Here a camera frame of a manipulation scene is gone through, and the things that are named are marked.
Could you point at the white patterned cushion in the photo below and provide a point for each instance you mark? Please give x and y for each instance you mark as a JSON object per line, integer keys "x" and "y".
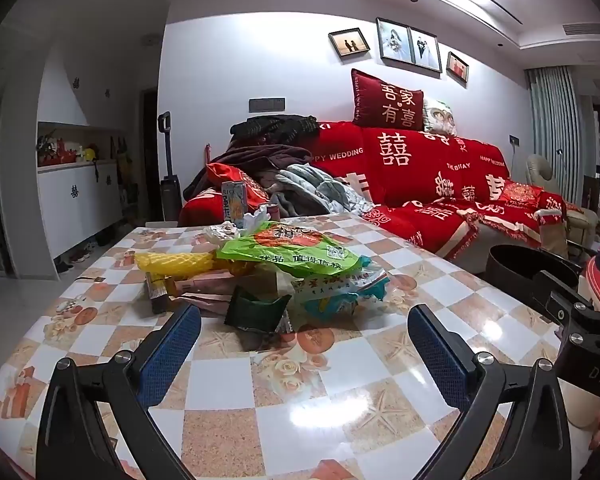
{"x": 440, "y": 117}

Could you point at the small yellow object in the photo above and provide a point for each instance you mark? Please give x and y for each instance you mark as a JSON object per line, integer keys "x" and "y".
{"x": 92, "y": 153}

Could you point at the row of shoes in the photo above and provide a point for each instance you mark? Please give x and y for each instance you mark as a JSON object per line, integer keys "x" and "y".
{"x": 77, "y": 257}

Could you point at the brown snack packet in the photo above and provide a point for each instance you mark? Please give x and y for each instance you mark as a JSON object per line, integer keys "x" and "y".
{"x": 157, "y": 300}

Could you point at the grey curtain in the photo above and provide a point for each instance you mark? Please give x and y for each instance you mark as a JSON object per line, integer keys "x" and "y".
{"x": 550, "y": 125}

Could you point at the grey wall panel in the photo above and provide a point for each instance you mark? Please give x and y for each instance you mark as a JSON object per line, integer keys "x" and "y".
{"x": 267, "y": 105}

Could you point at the pink packet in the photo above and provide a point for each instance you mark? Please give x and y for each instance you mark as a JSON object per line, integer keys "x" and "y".
{"x": 205, "y": 287}

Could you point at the yellow foam fruit net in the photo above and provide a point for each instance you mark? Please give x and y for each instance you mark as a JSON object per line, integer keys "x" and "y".
{"x": 175, "y": 264}

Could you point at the small framed red picture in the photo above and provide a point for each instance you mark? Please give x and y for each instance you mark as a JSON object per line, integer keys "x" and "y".
{"x": 457, "y": 67}

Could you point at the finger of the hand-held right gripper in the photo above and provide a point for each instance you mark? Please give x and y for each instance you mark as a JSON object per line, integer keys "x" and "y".
{"x": 555, "y": 281}
{"x": 570, "y": 306}

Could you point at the blue white drink carton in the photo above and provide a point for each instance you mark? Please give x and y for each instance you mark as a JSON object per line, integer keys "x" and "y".
{"x": 232, "y": 205}

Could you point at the red gift decorations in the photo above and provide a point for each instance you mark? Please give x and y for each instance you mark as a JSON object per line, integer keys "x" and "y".
{"x": 62, "y": 152}

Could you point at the dark green wrapper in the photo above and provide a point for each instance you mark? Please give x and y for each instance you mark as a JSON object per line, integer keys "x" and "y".
{"x": 252, "y": 310}

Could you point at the ceiling air vent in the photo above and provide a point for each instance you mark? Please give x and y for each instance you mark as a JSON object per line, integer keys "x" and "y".
{"x": 585, "y": 29}

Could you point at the upright vacuum cleaner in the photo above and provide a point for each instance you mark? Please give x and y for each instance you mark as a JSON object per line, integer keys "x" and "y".
{"x": 170, "y": 195}

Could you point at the white cabinet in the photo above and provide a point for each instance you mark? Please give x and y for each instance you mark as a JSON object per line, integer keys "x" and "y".
{"x": 80, "y": 210}

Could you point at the red stick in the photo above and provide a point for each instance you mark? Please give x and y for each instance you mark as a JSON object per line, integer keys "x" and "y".
{"x": 208, "y": 157}

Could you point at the red covered sofa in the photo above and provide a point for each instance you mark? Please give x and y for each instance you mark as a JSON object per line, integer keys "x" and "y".
{"x": 405, "y": 180}

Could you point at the green plastic bag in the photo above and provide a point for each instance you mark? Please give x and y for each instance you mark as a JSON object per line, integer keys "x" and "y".
{"x": 280, "y": 250}

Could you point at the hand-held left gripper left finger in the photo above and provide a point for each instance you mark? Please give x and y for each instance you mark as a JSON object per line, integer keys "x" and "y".
{"x": 172, "y": 345}

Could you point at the beige armchair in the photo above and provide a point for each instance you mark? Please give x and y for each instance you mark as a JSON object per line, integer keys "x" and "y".
{"x": 540, "y": 170}

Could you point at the black garment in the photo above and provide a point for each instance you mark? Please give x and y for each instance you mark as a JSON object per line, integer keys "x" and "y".
{"x": 275, "y": 130}

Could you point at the light blue snack wrapper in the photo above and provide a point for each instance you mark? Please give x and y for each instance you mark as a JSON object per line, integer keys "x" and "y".
{"x": 330, "y": 292}

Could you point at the framed bride photo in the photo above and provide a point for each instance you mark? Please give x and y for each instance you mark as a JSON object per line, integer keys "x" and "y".
{"x": 395, "y": 41}

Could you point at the crumpled clear plastic wrapper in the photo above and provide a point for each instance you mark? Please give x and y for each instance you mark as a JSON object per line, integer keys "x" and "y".
{"x": 222, "y": 234}

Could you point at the red embroidered cushion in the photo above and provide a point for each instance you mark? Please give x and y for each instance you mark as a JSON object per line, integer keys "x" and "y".
{"x": 522, "y": 192}
{"x": 250, "y": 187}

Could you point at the black trash bin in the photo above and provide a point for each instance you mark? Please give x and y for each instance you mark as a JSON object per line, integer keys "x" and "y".
{"x": 510, "y": 265}

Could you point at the red drink can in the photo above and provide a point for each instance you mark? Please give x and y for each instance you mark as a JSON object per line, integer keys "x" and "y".
{"x": 272, "y": 212}

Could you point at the brown garment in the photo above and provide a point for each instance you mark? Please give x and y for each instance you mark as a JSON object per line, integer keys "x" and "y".
{"x": 245, "y": 157}

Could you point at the red square cushion white characters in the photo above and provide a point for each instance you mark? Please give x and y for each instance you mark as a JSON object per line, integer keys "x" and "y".
{"x": 387, "y": 102}

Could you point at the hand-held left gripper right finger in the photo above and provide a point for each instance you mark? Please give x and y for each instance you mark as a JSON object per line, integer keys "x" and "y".
{"x": 437, "y": 355}

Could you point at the framed sunset photo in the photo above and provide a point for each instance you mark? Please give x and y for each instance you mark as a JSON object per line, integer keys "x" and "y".
{"x": 349, "y": 42}

